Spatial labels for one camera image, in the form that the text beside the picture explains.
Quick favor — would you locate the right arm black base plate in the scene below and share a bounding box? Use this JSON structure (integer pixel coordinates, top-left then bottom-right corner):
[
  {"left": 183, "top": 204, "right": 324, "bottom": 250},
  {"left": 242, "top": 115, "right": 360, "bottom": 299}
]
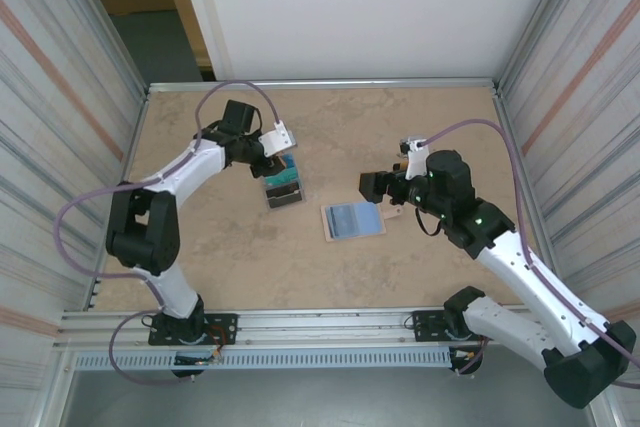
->
[{"left": 410, "top": 307, "right": 503, "bottom": 344}]

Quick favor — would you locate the thin aluminium table rail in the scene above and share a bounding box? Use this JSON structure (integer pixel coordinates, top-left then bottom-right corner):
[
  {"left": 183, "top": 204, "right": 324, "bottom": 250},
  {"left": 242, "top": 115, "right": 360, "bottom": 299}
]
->
[{"left": 146, "top": 77, "right": 501, "bottom": 95}]

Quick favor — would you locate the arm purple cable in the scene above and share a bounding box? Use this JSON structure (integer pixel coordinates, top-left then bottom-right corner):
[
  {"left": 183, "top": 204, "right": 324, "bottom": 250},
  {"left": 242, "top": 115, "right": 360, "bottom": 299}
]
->
[
  {"left": 422, "top": 119, "right": 640, "bottom": 389},
  {"left": 53, "top": 79, "right": 281, "bottom": 388}
]

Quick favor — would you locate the teal credit card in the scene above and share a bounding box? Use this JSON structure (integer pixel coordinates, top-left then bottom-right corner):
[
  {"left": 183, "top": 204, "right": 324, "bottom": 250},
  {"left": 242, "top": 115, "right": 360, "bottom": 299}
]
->
[{"left": 263, "top": 169, "right": 302, "bottom": 189}]

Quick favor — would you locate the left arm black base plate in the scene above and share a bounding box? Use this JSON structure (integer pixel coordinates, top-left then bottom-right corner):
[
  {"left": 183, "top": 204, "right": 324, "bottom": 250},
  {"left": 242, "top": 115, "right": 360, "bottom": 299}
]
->
[{"left": 148, "top": 313, "right": 239, "bottom": 347}]

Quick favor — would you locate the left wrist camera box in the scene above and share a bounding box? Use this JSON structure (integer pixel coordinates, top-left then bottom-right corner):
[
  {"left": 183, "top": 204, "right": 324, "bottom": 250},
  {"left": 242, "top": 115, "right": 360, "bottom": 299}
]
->
[{"left": 258, "top": 120, "right": 300, "bottom": 159}]

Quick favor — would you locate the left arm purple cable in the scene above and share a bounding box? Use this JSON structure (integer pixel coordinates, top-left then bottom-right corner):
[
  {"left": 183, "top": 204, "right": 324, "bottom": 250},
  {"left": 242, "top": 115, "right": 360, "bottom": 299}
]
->
[{"left": 53, "top": 79, "right": 281, "bottom": 388}]

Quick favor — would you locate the white door frame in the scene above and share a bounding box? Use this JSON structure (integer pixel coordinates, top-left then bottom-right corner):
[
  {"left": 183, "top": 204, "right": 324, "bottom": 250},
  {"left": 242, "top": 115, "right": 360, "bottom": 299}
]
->
[{"left": 172, "top": 0, "right": 236, "bottom": 82}]

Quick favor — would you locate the black credit card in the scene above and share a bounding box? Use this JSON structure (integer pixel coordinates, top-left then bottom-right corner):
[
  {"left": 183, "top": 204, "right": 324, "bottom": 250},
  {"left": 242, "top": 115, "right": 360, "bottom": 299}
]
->
[{"left": 266, "top": 185, "right": 305, "bottom": 211}]

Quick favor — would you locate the grey slotted cable duct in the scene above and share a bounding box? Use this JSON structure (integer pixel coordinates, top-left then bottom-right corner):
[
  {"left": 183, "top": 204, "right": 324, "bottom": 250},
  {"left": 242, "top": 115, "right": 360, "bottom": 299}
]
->
[{"left": 72, "top": 349, "right": 454, "bottom": 372}]

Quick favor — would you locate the small controller board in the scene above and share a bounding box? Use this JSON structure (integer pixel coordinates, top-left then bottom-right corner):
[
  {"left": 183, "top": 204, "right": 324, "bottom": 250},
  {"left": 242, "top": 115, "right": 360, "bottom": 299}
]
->
[
  {"left": 173, "top": 349, "right": 224, "bottom": 366},
  {"left": 449, "top": 346, "right": 484, "bottom": 364}
]

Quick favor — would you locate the wide aluminium extrusion rail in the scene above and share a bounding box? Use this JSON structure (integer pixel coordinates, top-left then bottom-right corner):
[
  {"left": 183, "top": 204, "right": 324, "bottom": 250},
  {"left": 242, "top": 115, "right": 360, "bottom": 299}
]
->
[{"left": 52, "top": 304, "right": 599, "bottom": 353}]

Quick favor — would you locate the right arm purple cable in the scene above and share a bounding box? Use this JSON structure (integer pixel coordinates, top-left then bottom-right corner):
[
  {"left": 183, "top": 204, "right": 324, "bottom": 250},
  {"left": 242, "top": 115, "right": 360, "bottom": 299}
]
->
[{"left": 422, "top": 119, "right": 640, "bottom": 389}]

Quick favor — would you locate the aluminium side rail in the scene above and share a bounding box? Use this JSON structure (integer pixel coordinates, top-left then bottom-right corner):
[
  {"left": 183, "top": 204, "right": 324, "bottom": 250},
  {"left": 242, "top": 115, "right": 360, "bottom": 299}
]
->
[{"left": 492, "top": 86, "right": 569, "bottom": 306}]

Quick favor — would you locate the aluminium corner post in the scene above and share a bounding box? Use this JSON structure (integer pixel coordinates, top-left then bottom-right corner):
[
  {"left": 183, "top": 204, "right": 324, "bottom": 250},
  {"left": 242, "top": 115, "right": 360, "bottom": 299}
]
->
[
  {"left": 492, "top": 0, "right": 574, "bottom": 91},
  {"left": 69, "top": 0, "right": 151, "bottom": 93}
]

